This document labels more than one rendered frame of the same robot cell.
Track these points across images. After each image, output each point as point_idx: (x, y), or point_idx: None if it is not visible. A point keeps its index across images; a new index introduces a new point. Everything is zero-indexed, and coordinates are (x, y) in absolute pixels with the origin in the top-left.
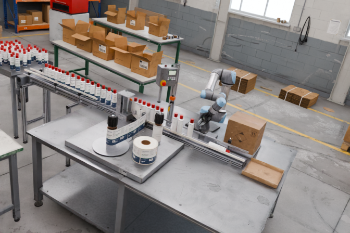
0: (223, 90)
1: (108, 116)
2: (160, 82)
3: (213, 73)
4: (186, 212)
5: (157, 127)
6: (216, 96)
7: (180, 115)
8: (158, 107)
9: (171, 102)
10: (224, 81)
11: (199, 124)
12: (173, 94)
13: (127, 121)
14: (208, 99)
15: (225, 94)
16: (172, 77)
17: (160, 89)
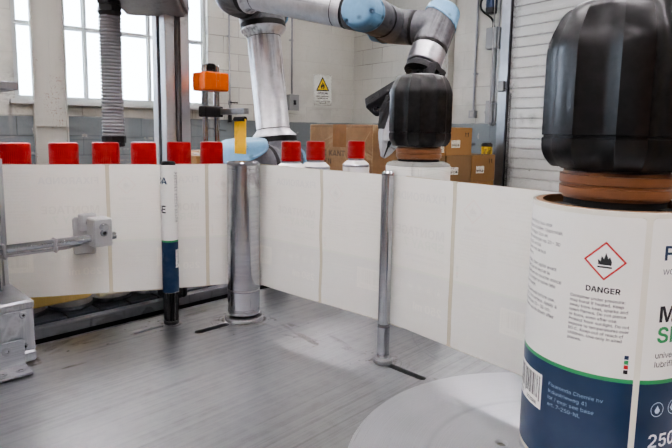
0: (273, 53)
1: (658, 13)
2: None
3: None
4: None
5: (449, 166)
6: (401, 12)
7: (320, 141)
8: (190, 150)
9: (212, 107)
10: (271, 15)
11: (385, 150)
12: (185, 70)
13: (48, 356)
14: (387, 25)
15: (283, 68)
16: None
17: (117, 44)
